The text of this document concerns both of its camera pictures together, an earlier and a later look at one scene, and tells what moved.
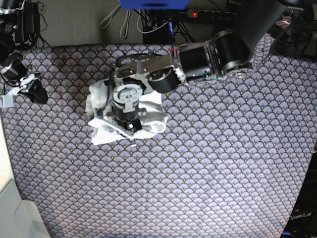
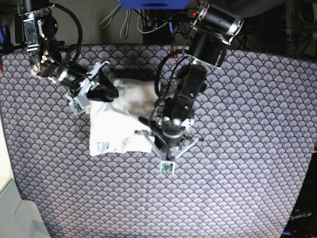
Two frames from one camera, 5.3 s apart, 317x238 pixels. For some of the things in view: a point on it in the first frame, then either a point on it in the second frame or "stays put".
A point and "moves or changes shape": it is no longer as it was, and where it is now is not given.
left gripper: (14, 69) -> (73, 76)
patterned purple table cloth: (229, 163) stays put
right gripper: (126, 97) -> (169, 130)
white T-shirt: (106, 128) moves or changes shape
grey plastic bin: (20, 218) stays put
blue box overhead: (154, 4) stays put
